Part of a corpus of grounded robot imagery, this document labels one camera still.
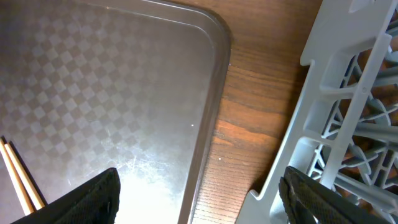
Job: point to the wooden chopstick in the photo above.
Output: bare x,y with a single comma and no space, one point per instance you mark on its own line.
22,195
31,190

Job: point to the grey dishwasher rack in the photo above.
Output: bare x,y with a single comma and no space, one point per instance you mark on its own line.
343,132

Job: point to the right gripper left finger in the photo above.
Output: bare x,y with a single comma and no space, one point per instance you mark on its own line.
95,202

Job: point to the brown serving tray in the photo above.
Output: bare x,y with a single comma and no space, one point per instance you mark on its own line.
135,85

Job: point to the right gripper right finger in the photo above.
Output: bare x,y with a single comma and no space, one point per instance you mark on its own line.
306,201

